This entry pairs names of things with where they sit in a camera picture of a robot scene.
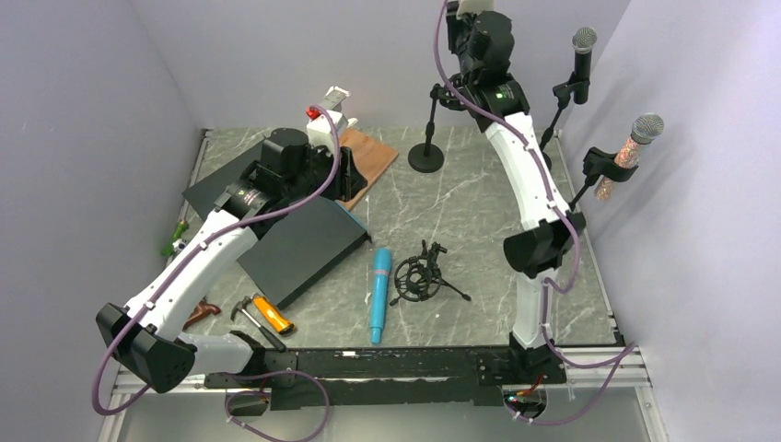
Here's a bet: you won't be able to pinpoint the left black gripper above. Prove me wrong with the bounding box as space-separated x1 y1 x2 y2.
285 139 369 204

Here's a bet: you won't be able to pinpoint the dark grey rack unit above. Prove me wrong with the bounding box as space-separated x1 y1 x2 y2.
182 143 370 309

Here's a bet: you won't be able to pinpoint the round-base stand with shock mount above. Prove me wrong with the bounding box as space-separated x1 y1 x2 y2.
407 83 467 174

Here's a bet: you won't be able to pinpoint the blue microphone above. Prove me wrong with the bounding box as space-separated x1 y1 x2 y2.
369 248 392 345

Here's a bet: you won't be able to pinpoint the black tripod shock-mount stand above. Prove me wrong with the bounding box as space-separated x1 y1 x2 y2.
389 240 472 306

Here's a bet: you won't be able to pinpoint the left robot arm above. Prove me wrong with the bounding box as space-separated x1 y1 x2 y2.
96 122 365 393

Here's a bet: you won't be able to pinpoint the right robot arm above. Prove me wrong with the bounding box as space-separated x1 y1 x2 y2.
436 1 585 382

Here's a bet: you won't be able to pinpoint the black microphone silver grille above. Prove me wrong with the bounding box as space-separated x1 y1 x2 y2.
572 27 598 105

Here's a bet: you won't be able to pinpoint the round-base stand black mic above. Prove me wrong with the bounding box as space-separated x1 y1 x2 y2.
539 72 590 167

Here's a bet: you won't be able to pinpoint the round-base stand glitter mic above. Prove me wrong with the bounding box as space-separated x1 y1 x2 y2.
569 147 638 211

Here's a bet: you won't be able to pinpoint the glitter microphone silver grille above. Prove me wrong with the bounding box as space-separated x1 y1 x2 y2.
593 113 665 203

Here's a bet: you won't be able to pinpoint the wooden board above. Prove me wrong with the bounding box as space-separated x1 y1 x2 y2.
340 128 399 211

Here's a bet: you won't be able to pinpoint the small black hammer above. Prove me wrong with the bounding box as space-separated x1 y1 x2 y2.
229 297 287 353

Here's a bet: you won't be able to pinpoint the orange utility knife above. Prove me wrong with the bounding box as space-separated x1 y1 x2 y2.
251 294 296 336

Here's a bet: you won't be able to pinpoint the green valve fitting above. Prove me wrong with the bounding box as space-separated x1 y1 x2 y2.
159 220 190 257

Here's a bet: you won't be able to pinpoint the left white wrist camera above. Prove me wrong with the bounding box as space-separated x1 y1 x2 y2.
306 106 348 154

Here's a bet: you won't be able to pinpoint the silver white bracket stand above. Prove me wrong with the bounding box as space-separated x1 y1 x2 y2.
316 86 357 134

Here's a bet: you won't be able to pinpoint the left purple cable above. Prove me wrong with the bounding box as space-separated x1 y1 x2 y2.
89 104 343 442

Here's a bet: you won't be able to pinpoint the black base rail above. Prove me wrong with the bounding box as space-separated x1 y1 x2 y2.
204 345 566 411

